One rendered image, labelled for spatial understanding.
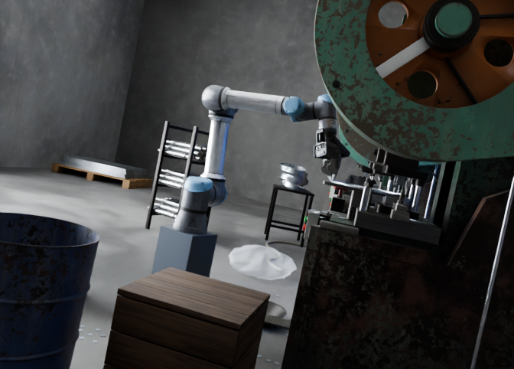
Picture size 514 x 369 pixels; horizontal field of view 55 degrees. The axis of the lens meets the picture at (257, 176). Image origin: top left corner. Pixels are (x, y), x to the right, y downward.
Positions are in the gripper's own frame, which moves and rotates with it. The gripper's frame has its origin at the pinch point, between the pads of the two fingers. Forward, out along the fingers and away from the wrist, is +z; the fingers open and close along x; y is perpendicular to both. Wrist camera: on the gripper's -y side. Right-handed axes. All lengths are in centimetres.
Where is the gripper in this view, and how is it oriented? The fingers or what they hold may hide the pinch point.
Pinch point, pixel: (333, 178)
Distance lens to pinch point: 203.8
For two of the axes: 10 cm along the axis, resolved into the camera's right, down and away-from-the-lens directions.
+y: -7.9, -1.3, -5.9
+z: 0.0, 9.8, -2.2
